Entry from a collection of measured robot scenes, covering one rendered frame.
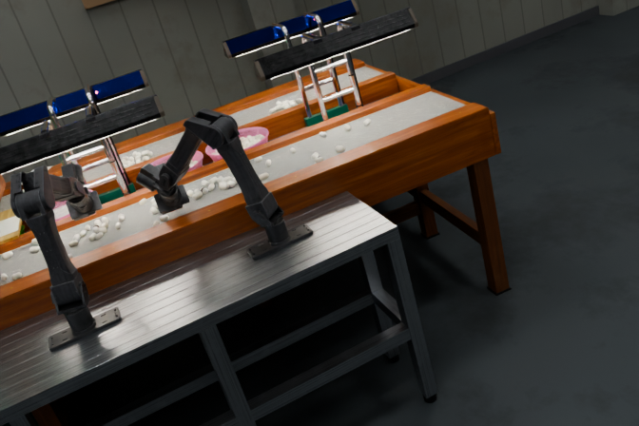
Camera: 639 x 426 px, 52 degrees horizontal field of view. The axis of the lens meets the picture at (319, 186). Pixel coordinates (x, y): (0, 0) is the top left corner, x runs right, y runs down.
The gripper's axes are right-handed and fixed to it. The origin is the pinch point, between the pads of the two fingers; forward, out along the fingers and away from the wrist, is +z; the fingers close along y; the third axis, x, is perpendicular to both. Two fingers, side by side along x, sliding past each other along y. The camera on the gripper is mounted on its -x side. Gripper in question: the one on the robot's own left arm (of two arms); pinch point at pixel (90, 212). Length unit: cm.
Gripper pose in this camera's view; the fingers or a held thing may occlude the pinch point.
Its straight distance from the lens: 232.9
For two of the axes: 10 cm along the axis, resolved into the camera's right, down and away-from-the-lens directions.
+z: -0.9, 3.3, 9.4
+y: -9.1, 3.6, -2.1
